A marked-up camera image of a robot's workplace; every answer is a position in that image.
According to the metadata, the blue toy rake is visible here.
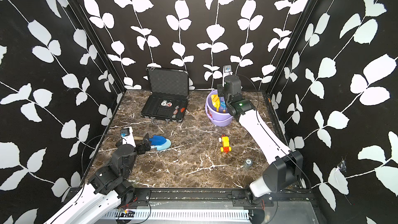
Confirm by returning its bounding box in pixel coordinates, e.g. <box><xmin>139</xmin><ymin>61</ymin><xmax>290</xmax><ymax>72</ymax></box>
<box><xmin>219</xmin><ymin>97</ymin><xmax>228</xmax><ymax>113</ymax></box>

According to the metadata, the yellow toy shovel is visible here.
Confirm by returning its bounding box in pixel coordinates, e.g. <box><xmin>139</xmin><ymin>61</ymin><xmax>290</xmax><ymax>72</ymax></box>
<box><xmin>211</xmin><ymin>94</ymin><xmax>221</xmax><ymax>112</ymax></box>

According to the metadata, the light blue toy shovel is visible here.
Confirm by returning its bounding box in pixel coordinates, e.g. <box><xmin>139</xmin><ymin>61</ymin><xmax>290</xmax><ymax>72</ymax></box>
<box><xmin>152</xmin><ymin>137</ymin><xmax>171</xmax><ymax>151</ymax></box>

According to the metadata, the purple plastic bucket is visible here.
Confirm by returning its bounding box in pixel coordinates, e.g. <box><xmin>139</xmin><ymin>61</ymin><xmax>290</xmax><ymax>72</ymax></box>
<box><xmin>205</xmin><ymin>90</ymin><xmax>233</xmax><ymax>127</ymax></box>

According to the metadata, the blue trowel wooden handle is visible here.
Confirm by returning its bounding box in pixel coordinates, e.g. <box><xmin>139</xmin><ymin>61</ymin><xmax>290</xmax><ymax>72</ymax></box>
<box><xmin>134</xmin><ymin>135</ymin><xmax>167</xmax><ymax>146</ymax></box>

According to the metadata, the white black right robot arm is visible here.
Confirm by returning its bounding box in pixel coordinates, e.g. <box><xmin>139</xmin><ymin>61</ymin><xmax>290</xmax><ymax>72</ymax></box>
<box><xmin>217</xmin><ymin>75</ymin><xmax>303</xmax><ymax>198</ymax></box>

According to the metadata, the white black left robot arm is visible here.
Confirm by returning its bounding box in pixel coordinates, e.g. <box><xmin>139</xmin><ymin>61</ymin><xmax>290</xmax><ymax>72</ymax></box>
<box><xmin>45</xmin><ymin>134</ymin><xmax>151</xmax><ymax>224</ymax></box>

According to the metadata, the yellow red toy truck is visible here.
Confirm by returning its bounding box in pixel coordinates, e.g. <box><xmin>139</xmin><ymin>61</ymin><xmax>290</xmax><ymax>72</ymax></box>
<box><xmin>219</xmin><ymin>135</ymin><xmax>232</xmax><ymax>153</ymax></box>

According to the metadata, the black open tool case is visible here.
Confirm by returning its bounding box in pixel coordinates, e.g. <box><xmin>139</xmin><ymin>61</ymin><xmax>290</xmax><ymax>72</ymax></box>
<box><xmin>141</xmin><ymin>67</ymin><xmax>189</xmax><ymax>122</ymax></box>

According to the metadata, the small clear tape roll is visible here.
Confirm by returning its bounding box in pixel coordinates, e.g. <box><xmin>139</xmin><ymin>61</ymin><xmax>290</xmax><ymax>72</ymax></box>
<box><xmin>244</xmin><ymin>158</ymin><xmax>253</xmax><ymax>168</ymax></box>

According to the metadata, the white vented strip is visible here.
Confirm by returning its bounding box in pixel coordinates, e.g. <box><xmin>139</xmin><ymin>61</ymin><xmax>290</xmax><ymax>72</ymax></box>
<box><xmin>101</xmin><ymin>209</ymin><xmax>250</xmax><ymax>222</ymax></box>

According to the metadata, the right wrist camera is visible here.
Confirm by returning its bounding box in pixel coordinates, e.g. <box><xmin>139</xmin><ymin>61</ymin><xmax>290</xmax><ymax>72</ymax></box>
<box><xmin>222</xmin><ymin>65</ymin><xmax>233</xmax><ymax>78</ymax></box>

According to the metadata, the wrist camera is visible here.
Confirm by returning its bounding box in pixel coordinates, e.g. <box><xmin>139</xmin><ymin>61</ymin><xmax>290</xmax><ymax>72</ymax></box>
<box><xmin>222</xmin><ymin>65</ymin><xmax>233</xmax><ymax>78</ymax></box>
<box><xmin>120</xmin><ymin>127</ymin><xmax>136</xmax><ymax>147</ymax></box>

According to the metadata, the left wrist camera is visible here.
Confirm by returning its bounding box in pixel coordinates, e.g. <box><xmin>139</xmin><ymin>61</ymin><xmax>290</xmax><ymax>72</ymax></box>
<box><xmin>120</xmin><ymin>127</ymin><xmax>136</xmax><ymax>147</ymax></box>

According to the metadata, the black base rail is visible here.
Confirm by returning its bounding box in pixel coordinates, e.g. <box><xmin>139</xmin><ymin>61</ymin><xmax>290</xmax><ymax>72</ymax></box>
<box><xmin>118</xmin><ymin>188</ymin><xmax>316</xmax><ymax>209</ymax></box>

